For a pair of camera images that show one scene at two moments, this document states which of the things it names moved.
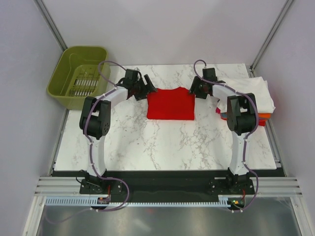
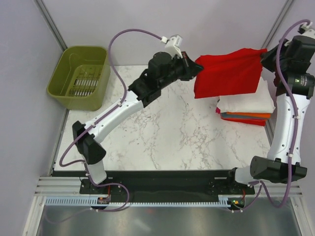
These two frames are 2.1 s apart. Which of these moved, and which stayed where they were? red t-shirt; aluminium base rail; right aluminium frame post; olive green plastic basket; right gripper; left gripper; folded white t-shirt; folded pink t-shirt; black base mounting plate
Moved: red t-shirt; right gripper; left gripper
Stayed: olive green plastic basket; folded pink t-shirt; right aluminium frame post; aluminium base rail; folded white t-shirt; black base mounting plate
